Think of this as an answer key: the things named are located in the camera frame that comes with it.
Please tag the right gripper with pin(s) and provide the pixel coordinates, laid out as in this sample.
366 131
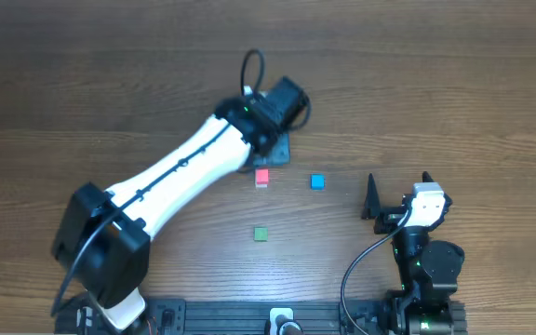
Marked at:
389 218

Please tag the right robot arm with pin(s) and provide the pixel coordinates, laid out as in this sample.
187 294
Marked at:
440 265

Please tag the blue cube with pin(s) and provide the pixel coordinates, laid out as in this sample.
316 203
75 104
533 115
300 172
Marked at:
317 181

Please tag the red cube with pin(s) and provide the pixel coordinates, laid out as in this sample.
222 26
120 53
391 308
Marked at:
262 176

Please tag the green cube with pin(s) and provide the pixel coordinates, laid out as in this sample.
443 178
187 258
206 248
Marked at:
260 234

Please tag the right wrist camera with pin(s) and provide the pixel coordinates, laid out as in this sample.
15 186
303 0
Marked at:
426 202

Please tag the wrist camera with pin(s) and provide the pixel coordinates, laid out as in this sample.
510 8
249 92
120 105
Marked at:
426 202
248 89

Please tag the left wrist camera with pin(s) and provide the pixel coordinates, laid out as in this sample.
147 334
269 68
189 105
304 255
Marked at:
248 89

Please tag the mounting rail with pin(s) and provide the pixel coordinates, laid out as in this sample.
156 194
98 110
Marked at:
231 318

